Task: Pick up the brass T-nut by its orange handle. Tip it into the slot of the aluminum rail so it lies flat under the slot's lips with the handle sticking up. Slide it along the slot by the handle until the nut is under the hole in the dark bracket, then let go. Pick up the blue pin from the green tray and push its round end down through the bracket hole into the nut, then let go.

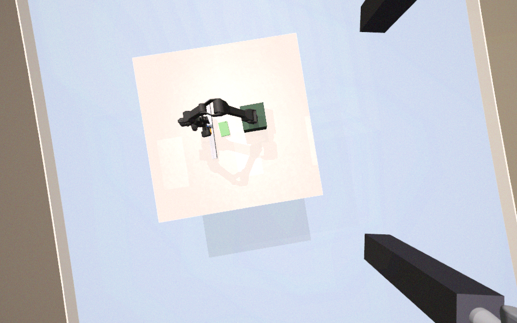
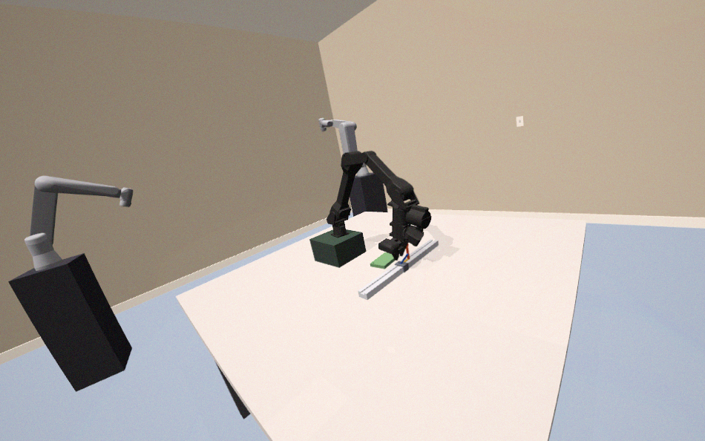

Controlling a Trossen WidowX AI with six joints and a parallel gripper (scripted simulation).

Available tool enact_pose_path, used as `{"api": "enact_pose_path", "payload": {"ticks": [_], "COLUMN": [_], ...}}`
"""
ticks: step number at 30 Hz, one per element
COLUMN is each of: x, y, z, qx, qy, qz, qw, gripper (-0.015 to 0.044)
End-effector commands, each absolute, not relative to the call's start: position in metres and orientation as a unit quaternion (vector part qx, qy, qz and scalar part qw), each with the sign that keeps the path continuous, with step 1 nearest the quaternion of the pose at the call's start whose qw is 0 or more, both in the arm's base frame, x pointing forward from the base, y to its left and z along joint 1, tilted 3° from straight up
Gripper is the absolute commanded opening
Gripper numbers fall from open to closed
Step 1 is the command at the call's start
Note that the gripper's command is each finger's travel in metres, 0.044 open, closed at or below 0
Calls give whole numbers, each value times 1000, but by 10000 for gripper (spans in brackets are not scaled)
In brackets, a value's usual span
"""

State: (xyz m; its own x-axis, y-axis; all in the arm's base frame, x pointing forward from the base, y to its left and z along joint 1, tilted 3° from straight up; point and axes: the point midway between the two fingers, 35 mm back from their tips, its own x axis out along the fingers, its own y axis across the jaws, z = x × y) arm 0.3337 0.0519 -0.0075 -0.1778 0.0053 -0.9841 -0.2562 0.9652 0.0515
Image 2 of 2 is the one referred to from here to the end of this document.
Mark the green tray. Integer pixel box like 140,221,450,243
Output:
370,252,395,270

